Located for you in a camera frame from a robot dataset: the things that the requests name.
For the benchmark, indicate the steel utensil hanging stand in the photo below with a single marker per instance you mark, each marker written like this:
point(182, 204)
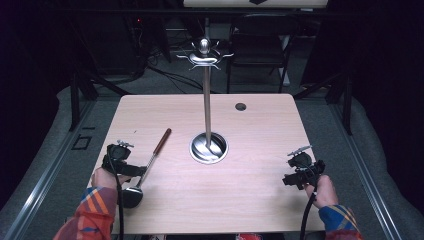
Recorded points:
point(207, 110)

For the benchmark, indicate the person's left hand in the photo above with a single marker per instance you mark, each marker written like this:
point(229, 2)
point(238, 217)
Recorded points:
point(105, 178)

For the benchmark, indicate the aluminium floor rail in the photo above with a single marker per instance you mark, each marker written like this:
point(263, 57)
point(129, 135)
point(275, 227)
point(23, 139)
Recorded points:
point(40, 186)
point(365, 170)

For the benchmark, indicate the person's right hand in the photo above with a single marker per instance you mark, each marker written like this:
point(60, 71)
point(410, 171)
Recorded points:
point(325, 191)

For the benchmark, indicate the black chair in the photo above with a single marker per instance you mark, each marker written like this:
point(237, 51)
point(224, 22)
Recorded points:
point(260, 40)

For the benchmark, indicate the black metal frame stand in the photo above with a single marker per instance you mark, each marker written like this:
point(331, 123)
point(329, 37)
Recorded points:
point(75, 100)
point(346, 103)

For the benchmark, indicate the red object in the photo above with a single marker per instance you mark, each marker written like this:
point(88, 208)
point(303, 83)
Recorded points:
point(248, 237)

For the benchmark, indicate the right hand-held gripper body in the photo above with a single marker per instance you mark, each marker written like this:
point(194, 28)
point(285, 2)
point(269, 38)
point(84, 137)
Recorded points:
point(305, 165)

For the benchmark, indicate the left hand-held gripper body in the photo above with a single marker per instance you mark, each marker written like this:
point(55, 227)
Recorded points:
point(117, 154)

